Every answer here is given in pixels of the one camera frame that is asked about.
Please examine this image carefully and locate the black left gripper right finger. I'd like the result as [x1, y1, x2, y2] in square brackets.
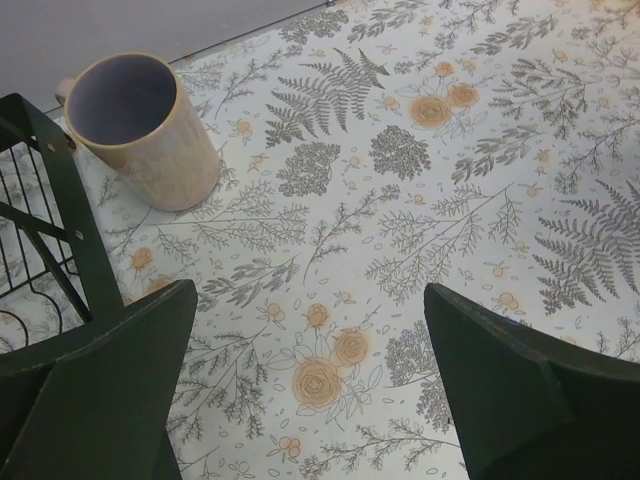
[424, 283, 639, 479]

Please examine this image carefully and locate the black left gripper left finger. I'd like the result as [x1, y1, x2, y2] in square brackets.
[1, 280, 198, 479]

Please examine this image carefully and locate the beige ceramic mug purple inside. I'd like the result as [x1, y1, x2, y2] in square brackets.
[55, 52, 221, 212]

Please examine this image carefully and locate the floral patterned table mat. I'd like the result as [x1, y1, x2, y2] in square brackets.
[44, 1, 639, 479]

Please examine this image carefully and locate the black wire dish rack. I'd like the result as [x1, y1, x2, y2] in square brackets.
[1, 93, 124, 354]

